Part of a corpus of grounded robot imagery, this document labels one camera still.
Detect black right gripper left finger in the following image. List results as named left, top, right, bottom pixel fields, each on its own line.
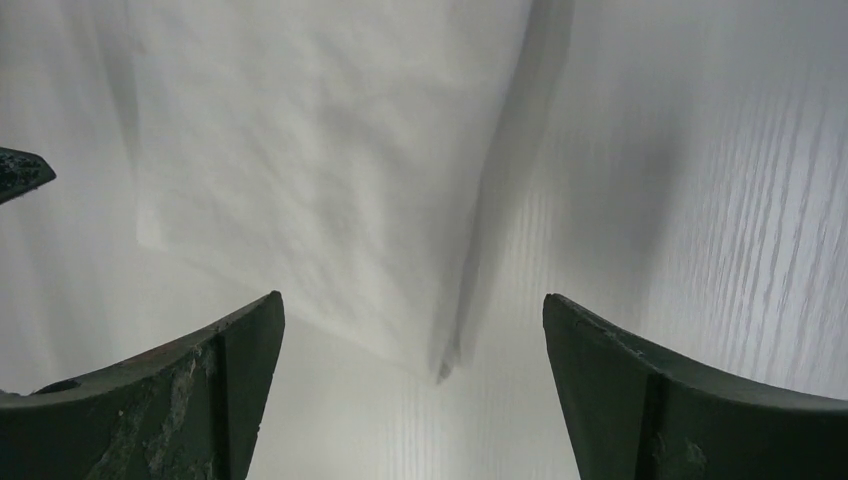
left=1, top=292, right=285, bottom=479

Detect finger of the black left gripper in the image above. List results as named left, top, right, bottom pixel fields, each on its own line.
left=0, top=147, right=57, bottom=204

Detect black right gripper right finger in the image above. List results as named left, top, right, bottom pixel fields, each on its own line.
left=543, top=294, right=847, bottom=480

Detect white t-shirt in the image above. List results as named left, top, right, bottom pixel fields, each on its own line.
left=1, top=1, right=572, bottom=381

